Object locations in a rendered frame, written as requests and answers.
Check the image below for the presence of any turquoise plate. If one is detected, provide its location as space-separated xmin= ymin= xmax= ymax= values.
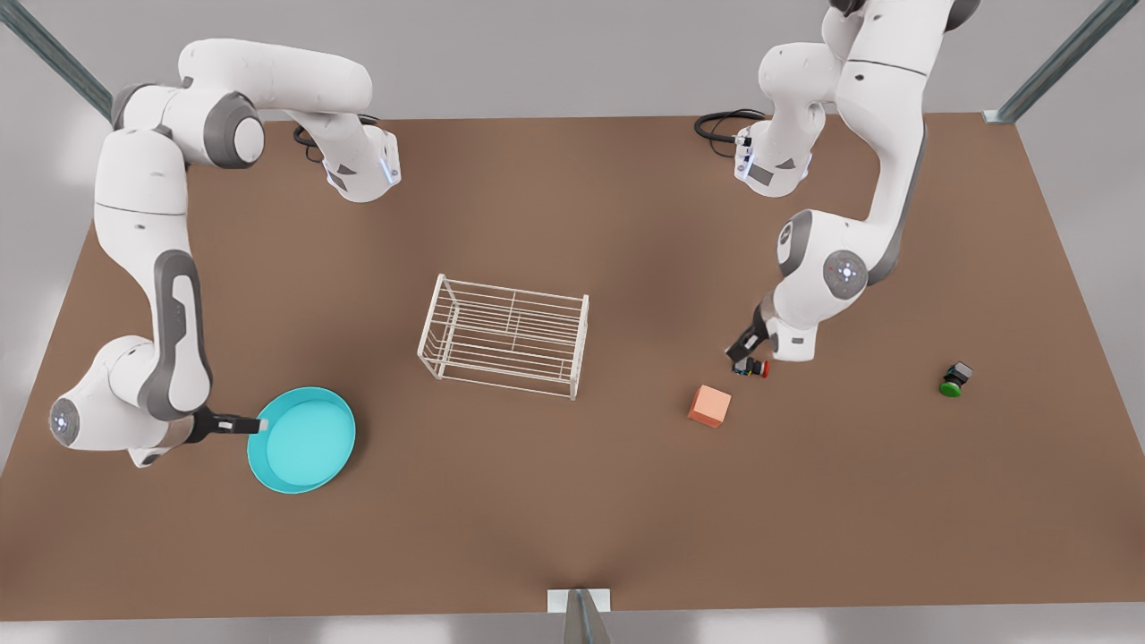
xmin=247 ymin=386 xmax=357 ymax=495

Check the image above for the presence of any orange cube block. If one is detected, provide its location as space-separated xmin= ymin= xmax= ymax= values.
xmin=688 ymin=385 xmax=733 ymax=428

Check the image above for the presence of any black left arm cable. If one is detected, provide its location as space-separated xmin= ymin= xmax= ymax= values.
xmin=694 ymin=109 xmax=768 ymax=159

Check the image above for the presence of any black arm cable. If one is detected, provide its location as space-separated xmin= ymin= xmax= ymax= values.
xmin=293 ymin=114 xmax=381 ymax=164
xmin=694 ymin=109 xmax=768 ymax=159

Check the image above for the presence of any white wire shelf rack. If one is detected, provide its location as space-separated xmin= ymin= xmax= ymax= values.
xmin=417 ymin=274 xmax=590 ymax=401

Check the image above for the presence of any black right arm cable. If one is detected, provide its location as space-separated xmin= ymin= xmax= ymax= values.
xmin=293 ymin=114 xmax=381 ymax=164

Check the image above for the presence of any silver frame post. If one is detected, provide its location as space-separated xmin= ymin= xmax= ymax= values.
xmin=0 ymin=0 xmax=115 ymax=119
xmin=982 ymin=0 xmax=1140 ymax=124
xmin=547 ymin=588 xmax=613 ymax=644

